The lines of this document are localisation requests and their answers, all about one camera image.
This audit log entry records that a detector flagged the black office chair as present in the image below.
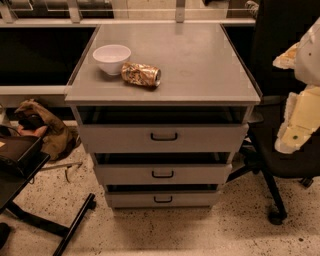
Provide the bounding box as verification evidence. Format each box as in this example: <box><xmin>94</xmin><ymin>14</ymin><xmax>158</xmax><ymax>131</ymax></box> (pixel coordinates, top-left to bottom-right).
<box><xmin>225</xmin><ymin>0</ymin><xmax>320</xmax><ymax>225</ymax></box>

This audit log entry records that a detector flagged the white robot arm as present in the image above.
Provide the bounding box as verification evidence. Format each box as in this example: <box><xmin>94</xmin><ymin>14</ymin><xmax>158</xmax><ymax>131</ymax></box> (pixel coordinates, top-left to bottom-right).
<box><xmin>273</xmin><ymin>18</ymin><xmax>320</xmax><ymax>154</ymax></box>

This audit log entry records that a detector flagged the grey drawer cabinet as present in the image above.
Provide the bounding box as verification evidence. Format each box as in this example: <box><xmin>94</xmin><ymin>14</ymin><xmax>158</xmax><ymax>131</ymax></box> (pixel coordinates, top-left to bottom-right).
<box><xmin>64</xmin><ymin>22</ymin><xmax>262</xmax><ymax>210</ymax></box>

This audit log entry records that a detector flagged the crushed gold soda can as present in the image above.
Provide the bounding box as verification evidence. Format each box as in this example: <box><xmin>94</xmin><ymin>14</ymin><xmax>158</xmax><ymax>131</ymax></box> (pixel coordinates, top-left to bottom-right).
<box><xmin>121</xmin><ymin>62</ymin><xmax>161</xmax><ymax>87</ymax></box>

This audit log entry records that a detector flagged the white ceramic bowl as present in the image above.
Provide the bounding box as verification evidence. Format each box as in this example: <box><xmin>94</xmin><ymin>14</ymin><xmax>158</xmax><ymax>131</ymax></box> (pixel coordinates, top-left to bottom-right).
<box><xmin>92</xmin><ymin>44</ymin><xmax>131</xmax><ymax>75</ymax></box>

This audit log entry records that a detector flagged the brown cloth bag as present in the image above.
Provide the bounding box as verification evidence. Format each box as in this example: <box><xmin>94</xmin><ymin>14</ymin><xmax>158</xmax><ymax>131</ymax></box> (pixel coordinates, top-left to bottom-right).
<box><xmin>15</xmin><ymin>99</ymin><xmax>80</xmax><ymax>161</ymax></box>

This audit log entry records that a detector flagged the grey middle drawer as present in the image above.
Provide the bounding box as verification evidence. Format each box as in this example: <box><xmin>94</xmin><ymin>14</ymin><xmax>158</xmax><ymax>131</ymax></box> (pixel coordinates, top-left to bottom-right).
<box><xmin>95</xmin><ymin>164</ymin><xmax>232</xmax><ymax>185</ymax></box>

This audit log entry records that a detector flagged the black box on table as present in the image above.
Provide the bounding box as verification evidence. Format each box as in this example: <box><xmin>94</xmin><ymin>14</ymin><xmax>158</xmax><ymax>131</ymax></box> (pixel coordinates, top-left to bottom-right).
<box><xmin>0</xmin><ymin>126</ymin><xmax>42</xmax><ymax>178</ymax></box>

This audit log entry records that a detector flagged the grey drawer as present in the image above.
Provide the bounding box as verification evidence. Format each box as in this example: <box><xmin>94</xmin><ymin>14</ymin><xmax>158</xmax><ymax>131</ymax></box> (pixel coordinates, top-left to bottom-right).
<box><xmin>95</xmin><ymin>164</ymin><xmax>232</xmax><ymax>185</ymax></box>
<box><xmin>105</xmin><ymin>192</ymin><xmax>219</xmax><ymax>209</ymax></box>
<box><xmin>78</xmin><ymin>124</ymin><xmax>248</xmax><ymax>153</ymax></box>

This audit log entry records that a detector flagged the grey bottom drawer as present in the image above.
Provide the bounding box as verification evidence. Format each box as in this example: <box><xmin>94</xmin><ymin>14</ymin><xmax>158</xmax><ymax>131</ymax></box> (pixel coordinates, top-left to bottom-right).
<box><xmin>105</xmin><ymin>192</ymin><xmax>219</xmax><ymax>209</ymax></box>

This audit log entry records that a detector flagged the grey top drawer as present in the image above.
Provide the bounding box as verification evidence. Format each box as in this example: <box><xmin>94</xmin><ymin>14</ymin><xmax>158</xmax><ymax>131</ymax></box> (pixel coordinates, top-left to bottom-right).
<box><xmin>78</xmin><ymin>124</ymin><xmax>248</xmax><ymax>153</ymax></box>

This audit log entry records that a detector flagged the black side table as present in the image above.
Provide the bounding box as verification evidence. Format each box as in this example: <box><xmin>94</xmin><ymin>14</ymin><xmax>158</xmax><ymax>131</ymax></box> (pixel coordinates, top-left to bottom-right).
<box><xmin>0</xmin><ymin>152</ymin><xmax>101</xmax><ymax>256</ymax></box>

